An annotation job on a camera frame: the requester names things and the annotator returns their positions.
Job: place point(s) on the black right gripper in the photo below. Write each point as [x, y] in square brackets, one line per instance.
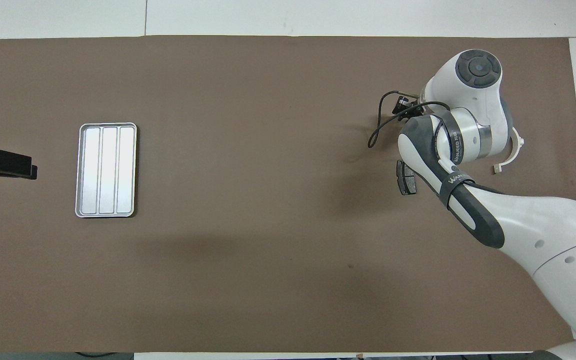
[414, 111]

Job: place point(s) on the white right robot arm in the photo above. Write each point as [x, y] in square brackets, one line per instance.
[543, 230]

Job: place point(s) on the silver metal tray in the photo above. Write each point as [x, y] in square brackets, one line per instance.
[106, 170]

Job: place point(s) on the short dark brake pad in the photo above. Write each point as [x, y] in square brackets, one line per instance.
[404, 182]

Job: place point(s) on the brown table mat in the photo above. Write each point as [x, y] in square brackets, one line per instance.
[268, 100]

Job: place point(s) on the white semicircular bracket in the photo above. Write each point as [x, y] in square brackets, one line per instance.
[518, 150]

